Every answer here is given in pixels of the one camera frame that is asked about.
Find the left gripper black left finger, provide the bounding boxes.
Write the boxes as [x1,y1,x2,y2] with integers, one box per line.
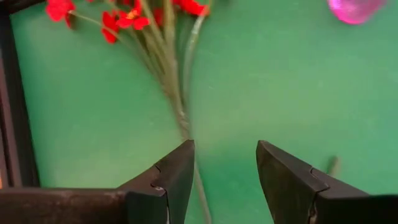
[0,139,195,224]

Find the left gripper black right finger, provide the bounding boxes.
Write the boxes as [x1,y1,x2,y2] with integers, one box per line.
[256,139,398,224]

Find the pink ribbed glass vase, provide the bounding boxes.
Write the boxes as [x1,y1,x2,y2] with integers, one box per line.
[326,0,388,26]

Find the red flower bunch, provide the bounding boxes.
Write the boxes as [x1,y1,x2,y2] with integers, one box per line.
[45,0,215,224]

